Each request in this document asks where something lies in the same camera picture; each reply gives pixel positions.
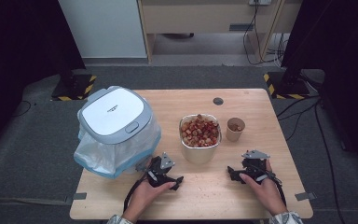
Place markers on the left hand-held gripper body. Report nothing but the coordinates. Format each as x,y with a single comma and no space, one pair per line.
157,169

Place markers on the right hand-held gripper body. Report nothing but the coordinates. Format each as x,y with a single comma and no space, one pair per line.
254,166

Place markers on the brown paper cup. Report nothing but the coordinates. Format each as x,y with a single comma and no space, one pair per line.
233,135

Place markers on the white grey trash can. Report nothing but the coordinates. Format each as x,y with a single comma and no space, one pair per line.
115,115

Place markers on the person's right hand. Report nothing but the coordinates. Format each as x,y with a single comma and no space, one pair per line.
265,193

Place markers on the metal container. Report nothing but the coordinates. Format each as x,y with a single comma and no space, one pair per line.
199,154

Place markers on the pile of red fruit pieces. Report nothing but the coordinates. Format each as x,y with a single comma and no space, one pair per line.
199,130

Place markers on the grey tape strip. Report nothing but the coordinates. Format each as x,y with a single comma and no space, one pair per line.
79,196
305,196

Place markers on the grey round table grommet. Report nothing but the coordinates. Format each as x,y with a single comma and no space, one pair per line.
218,101

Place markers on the dark curtain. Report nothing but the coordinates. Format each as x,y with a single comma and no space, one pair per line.
338,46
18,46

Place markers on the white cabinet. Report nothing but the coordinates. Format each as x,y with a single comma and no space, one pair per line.
105,28

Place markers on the light wooden desk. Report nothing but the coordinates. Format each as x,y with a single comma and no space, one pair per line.
199,15

